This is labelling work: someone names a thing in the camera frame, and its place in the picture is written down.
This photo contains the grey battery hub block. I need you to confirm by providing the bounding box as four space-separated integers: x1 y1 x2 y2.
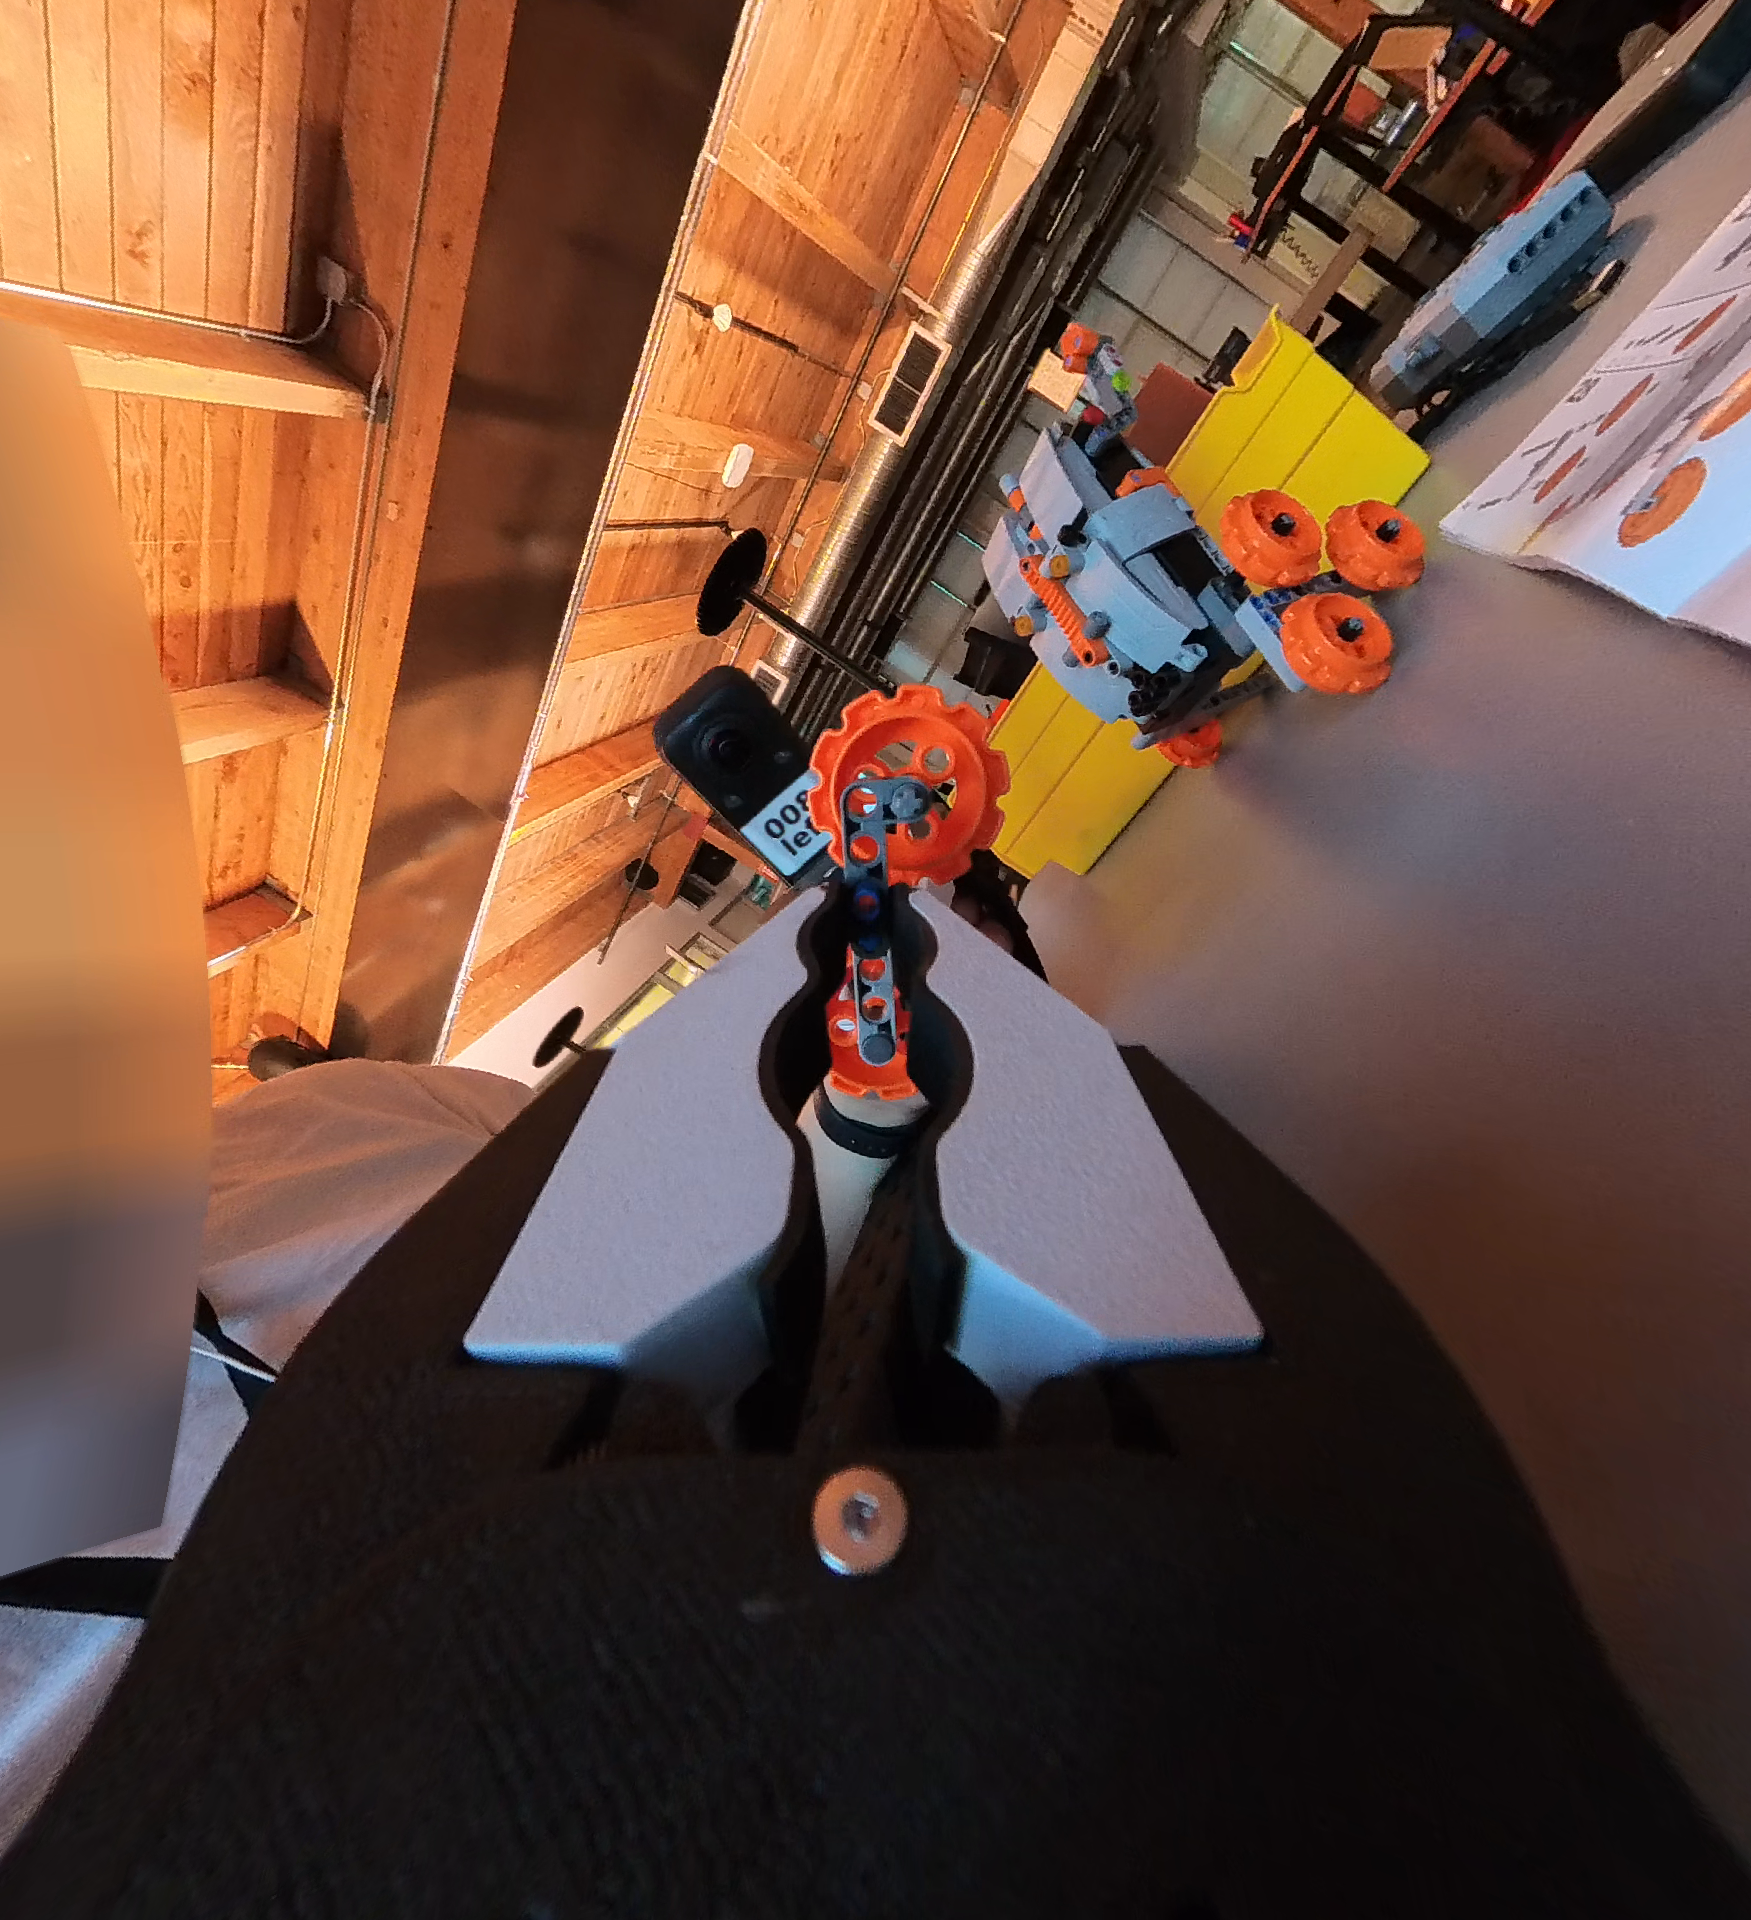
1371 166 1625 419

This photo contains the yellow storage bin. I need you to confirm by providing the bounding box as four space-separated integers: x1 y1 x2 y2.
983 306 1437 885

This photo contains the person's light t-shirt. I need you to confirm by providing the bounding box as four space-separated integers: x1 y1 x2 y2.
0 1057 540 1920

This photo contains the person's left forearm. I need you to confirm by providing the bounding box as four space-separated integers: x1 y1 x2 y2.
813 1144 885 1277

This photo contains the grey orange block robot model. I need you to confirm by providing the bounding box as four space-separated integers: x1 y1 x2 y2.
979 321 1430 768

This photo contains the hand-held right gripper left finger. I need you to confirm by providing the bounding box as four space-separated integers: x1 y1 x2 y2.
457 885 854 1451

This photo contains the grey desk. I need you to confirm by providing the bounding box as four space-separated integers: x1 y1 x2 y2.
1016 0 1751 1920

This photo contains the grey beam orange wheel assembly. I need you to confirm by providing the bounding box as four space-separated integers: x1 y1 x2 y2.
807 682 1005 1103

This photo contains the brown panel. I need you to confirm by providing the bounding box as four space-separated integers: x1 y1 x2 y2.
1124 363 1215 453

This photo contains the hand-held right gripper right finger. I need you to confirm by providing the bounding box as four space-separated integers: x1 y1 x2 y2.
874 862 1270 1457

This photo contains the open instruction booklet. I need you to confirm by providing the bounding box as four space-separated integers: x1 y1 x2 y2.
1437 97 1751 641

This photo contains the metal air duct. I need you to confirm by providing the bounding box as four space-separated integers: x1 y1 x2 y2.
779 0 1192 721

